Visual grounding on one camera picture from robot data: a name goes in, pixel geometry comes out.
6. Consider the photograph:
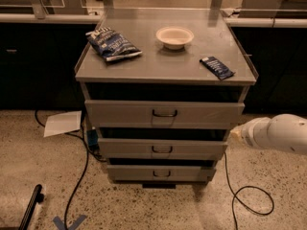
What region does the grey top drawer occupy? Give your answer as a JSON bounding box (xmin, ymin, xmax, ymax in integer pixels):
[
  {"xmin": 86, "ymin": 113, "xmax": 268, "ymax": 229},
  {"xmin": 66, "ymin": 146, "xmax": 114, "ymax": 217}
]
[{"xmin": 85, "ymin": 100, "xmax": 245, "ymax": 129}]

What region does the grey drawer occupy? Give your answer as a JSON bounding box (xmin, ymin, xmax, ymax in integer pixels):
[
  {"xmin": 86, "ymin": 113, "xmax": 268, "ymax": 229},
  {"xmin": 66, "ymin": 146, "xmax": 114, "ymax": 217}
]
[
  {"xmin": 107, "ymin": 158, "xmax": 216, "ymax": 182},
  {"xmin": 98, "ymin": 127, "xmax": 227, "ymax": 160},
  {"xmin": 85, "ymin": 100, "xmax": 245, "ymax": 129}
]

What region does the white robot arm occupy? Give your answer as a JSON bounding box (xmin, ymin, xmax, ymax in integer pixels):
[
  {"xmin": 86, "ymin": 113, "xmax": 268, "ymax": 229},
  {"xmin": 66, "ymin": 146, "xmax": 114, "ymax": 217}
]
[{"xmin": 228, "ymin": 113, "xmax": 307, "ymax": 155}]

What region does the grey bottom drawer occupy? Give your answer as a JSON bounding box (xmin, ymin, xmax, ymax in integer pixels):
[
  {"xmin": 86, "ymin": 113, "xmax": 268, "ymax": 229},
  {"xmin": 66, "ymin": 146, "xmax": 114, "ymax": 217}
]
[{"xmin": 107, "ymin": 158, "xmax": 216, "ymax": 182}]

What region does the grey middle drawer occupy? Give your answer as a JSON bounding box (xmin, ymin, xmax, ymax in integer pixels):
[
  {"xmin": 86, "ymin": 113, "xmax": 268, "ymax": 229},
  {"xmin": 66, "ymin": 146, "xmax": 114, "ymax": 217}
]
[{"xmin": 98, "ymin": 127, "xmax": 227, "ymax": 160}]

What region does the small blue snack packet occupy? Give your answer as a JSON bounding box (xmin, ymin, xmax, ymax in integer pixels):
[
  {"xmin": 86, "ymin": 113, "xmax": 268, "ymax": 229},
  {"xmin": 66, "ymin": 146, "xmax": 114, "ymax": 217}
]
[{"xmin": 200, "ymin": 57, "xmax": 234, "ymax": 81}]

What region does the grey metal cabinet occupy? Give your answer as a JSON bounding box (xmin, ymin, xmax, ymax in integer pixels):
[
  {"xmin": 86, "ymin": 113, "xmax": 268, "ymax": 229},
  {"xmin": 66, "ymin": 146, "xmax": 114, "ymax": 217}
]
[{"xmin": 76, "ymin": 9, "xmax": 257, "ymax": 184}]

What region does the dark counter on right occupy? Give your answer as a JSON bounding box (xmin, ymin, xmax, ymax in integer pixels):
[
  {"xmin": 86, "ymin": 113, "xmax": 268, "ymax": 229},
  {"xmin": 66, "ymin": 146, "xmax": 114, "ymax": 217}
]
[{"xmin": 223, "ymin": 9, "xmax": 307, "ymax": 115}]

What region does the dark counter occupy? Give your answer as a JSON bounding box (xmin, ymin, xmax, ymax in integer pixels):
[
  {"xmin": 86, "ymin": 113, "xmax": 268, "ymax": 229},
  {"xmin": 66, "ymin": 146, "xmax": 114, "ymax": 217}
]
[
  {"xmin": 223, "ymin": 9, "xmax": 307, "ymax": 115},
  {"xmin": 0, "ymin": 21, "xmax": 97, "ymax": 110}
]

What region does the white paper bowl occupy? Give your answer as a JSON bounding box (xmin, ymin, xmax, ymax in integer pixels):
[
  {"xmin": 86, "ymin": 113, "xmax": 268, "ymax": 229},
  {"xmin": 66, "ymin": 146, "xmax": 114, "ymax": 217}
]
[{"xmin": 155, "ymin": 26, "xmax": 194, "ymax": 50}]

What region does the blue chip bag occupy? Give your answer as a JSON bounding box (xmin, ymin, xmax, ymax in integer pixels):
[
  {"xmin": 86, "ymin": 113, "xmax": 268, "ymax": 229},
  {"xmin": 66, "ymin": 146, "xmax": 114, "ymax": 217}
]
[{"xmin": 85, "ymin": 27, "xmax": 142, "ymax": 62}]

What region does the white paper sheet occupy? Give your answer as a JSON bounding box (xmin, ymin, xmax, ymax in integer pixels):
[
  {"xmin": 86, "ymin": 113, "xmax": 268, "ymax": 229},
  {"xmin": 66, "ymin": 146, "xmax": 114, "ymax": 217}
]
[{"xmin": 44, "ymin": 111, "xmax": 82, "ymax": 137}]

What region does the blue tape cross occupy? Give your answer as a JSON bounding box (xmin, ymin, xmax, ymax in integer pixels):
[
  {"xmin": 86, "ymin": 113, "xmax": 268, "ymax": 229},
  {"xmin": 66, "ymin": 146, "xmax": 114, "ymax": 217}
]
[{"xmin": 52, "ymin": 214, "xmax": 88, "ymax": 230}]

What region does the black bar object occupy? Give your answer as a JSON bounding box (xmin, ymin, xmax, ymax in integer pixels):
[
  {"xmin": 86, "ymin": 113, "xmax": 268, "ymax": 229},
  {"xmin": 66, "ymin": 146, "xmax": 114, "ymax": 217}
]
[{"xmin": 18, "ymin": 184, "xmax": 44, "ymax": 230}]

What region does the dark counter on left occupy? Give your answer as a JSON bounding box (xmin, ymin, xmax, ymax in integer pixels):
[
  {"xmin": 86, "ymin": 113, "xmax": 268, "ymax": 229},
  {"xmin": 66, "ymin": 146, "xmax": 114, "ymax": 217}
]
[{"xmin": 0, "ymin": 21, "xmax": 97, "ymax": 110}]

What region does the black cable on right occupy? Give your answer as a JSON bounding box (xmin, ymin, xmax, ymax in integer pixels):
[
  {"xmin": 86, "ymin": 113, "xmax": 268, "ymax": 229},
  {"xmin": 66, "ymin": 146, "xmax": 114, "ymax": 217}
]
[{"xmin": 223, "ymin": 150, "xmax": 275, "ymax": 230}]

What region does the black cable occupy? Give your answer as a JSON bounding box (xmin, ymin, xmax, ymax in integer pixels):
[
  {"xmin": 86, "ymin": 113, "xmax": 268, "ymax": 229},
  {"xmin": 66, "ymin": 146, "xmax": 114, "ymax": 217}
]
[
  {"xmin": 223, "ymin": 150, "xmax": 275, "ymax": 230},
  {"xmin": 34, "ymin": 109, "xmax": 106, "ymax": 230}
]

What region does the black cable on left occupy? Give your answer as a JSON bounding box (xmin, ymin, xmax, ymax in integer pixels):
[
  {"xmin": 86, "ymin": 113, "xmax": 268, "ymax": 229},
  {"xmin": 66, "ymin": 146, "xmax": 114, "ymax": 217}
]
[{"xmin": 34, "ymin": 109, "xmax": 106, "ymax": 230}]

